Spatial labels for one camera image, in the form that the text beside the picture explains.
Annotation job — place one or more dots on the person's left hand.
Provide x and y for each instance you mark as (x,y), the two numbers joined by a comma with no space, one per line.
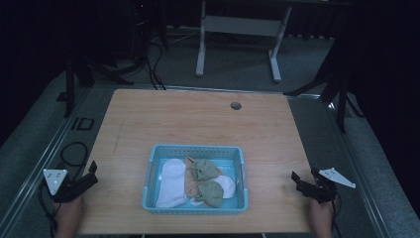
(69,211)

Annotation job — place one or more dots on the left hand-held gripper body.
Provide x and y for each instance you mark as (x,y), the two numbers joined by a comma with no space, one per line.
(62,193)

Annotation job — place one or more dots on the black tripod stand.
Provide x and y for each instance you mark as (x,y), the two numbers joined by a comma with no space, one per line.
(341,99)
(70,89)

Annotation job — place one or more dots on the long white sock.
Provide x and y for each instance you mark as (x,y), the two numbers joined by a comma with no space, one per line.
(171,185)

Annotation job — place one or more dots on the green sock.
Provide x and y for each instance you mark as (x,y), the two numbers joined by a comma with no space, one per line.
(211,194)
(204,170)

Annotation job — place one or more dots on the white desk frame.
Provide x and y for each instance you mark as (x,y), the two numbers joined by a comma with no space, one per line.
(242,25)

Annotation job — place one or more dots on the peach sock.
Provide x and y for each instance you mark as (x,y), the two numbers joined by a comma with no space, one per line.
(190,190)

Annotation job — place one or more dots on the blue plastic basket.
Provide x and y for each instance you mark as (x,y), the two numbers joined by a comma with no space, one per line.
(152,198)

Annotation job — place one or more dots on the short white sock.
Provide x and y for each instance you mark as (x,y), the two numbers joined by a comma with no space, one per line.
(228,186)

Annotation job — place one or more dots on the person's right hand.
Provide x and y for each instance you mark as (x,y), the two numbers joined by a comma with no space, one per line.
(321,214)

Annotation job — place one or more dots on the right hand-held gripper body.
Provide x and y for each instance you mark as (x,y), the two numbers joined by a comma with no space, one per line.
(322,191)

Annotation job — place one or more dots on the black computer tower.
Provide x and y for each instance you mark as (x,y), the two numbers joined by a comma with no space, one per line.
(140,29)

